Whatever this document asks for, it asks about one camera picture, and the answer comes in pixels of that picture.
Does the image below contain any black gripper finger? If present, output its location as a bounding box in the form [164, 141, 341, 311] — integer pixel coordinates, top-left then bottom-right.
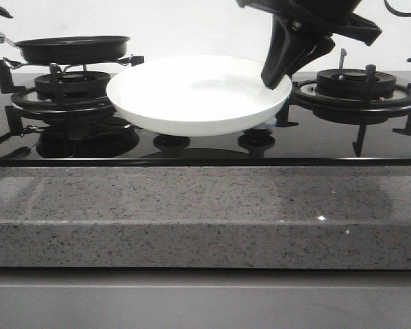
[284, 34, 335, 75]

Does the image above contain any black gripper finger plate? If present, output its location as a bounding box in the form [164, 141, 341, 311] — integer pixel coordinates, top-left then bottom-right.
[261, 15, 305, 89]

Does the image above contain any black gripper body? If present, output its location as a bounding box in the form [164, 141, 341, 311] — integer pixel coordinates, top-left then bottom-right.
[237, 0, 382, 46]

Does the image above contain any black frying pan green handle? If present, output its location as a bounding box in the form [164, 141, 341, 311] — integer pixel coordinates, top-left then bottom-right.
[12, 35, 130, 64]

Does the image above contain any white ceramic plate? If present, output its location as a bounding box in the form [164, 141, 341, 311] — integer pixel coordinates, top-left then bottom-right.
[106, 56, 292, 137]

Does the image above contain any black right gas burner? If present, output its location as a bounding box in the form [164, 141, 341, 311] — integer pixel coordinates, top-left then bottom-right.
[315, 69, 397, 100]

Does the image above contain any black gas burner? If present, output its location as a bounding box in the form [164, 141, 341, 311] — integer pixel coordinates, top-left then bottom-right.
[315, 69, 397, 100]
[34, 71, 111, 100]

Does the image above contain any silver right stove knob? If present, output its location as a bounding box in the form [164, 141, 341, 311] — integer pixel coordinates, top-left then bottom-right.
[256, 117, 277, 130]

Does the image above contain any black right pan support grate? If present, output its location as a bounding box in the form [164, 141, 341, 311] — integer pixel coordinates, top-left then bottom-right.
[275, 48, 411, 156]

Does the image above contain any black glass gas stove top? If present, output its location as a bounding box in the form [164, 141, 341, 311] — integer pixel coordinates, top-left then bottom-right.
[0, 71, 411, 168]

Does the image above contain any black left gas burner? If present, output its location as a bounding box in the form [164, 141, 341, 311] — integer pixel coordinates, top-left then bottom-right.
[34, 71, 111, 100]

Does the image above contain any grey cabinet drawer front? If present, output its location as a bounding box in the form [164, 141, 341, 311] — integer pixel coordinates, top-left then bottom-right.
[0, 269, 411, 328]

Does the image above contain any silver wire pan reducer ring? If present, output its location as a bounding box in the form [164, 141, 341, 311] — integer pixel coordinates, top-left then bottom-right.
[2, 53, 134, 74]

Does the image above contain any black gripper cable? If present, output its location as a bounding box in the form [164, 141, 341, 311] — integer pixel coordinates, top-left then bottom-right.
[383, 0, 411, 18]

